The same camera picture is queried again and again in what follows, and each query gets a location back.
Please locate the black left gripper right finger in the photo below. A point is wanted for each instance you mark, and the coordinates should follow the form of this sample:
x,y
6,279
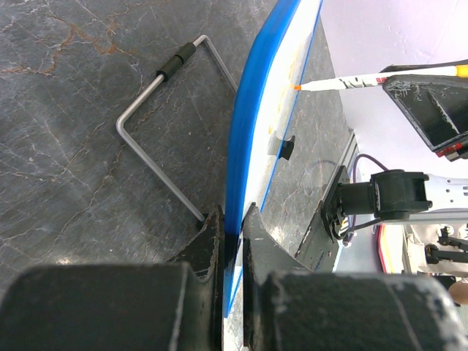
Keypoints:
x,y
289,307

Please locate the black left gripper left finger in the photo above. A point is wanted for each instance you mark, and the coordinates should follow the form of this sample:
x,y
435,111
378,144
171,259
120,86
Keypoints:
x,y
175,305

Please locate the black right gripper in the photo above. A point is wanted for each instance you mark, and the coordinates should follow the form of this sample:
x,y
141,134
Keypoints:
x,y
436,106

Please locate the white marker with yellow cap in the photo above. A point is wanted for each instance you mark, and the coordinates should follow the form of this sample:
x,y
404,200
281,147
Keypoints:
x,y
378,79

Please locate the blue framed whiteboard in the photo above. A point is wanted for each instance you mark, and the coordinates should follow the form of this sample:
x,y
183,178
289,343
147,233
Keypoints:
x,y
264,105

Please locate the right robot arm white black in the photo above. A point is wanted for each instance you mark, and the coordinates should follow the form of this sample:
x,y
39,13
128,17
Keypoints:
x,y
391,195

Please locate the black whiteboard foot clip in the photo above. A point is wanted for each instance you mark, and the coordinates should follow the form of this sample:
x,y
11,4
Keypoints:
x,y
287,148

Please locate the red framed board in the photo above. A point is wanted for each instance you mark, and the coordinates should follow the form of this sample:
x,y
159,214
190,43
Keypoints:
x,y
390,248

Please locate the person in white shirt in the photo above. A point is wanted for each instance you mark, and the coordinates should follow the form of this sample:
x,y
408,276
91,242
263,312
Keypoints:
x,y
440,250

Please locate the metal wire whiteboard stand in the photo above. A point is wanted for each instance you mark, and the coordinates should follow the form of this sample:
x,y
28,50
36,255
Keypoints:
x,y
178,125

